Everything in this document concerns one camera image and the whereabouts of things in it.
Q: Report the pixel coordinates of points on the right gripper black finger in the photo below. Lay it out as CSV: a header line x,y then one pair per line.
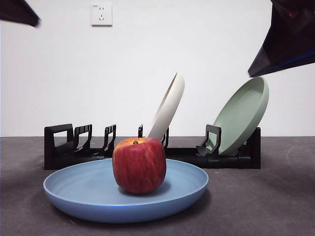
x,y
288,44

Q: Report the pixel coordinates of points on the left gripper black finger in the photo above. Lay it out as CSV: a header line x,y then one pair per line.
x,y
17,11

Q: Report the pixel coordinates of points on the red apple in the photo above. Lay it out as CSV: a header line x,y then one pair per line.
x,y
139,167

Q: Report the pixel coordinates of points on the blue plate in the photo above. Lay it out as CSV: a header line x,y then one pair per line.
x,y
86,196

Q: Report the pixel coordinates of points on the green plate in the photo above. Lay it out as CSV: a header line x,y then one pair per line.
x,y
241,118

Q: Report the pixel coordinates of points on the black plate rack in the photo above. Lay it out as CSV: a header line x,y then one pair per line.
x,y
229,163

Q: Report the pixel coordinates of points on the cream plate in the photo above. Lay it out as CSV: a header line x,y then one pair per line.
x,y
169,105

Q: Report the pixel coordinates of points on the white wall socket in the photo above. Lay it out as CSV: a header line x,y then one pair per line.
x,y
102,14

